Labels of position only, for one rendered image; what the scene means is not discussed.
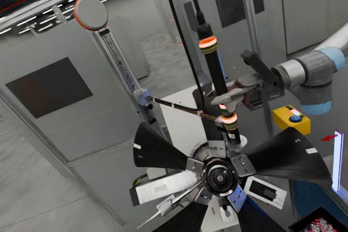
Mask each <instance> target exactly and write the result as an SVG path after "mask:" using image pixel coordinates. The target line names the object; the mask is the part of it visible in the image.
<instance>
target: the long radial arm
mask: <svg viewBox="0 0 348 232"><path fill-rule="evenodd" d="M197 183H199V181H197V177H196V174H194V173H193V172H190V171H187V170H186V171H183V170H175V171H172V172H171V173H170V174H168V175H165V176H162V177H159V178H156V179H153V180H147V181H143V182H142V183H141V184H139V185H138V186H137V187H135V188H136V192H137V196H138V199H139V203H140V204H143V203H145V202H149V201H152V200H155V199H158V198H161V197H164V196H167V195H170V194H173V193H176V192H179V191H182V190H186V189H189V188H190V187H193V186H194V185H196V184H197Z"/></svg>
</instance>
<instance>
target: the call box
mask: <svg viewBox="0 0 348 232"><path fill-rule="evenodd" d="M289 106H290V105H289ZM290 107H292V106H290ZM292 108H293V107H292ZM293 109H295V108H293ZM295 110H296V109H295ZM296 112H299V111H297V110H296ZM299 113H300V112H299ZM272 114H273V121H274V123H275V124H276V125H277V126H278V127H279V128H280V129H281V130H282V131H284V130H285V129H287V128H288V127H294V128H295V129H297V130H298V131H299V132H301V133H302V134H303V135H306V134H309V133H311V125H310V119H309V118H307V117H306V116H305V117H304V118H301V117H300V121H298V122H294V121H292V120H291V117H292V116H294V115H295V114H294V113H293V112H291V110H289V109H288V108H286V107H285V106H284V107H281V108H279V109H276V110H273V111H272ZM300 115H302V113H300V114H298V115H297V116H300Z"/></svg>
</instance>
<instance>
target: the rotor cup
mask: <svg viewBox="0 0 348 232"><path fill-rule="evenodd" d="M217 158H219V159H220V160H218V159H217ZM230 160H231V159H230V158H229V157H228V156H227V158H220V157H212V156H210V155H208V156H206V157H205V158H204V159H203V162H205V163H204V167H203V169H202V171H203V172H201V174H200V177H201V179H202V181H203V183H204V186H205V188H206V189H207V190H208V192H210V193H211V194H212V195H214V196H217V197H227V196H229V195H231V194H232V193H233V192H234V191H235V190H236V188H237V186H238V174H237V172H236V170H235V168H234V167H233V165H232V163H231V161H230ZM219 175H221V176H222V177H223V181H222V182H219V181H218V180H217V176H219Z"/></svg>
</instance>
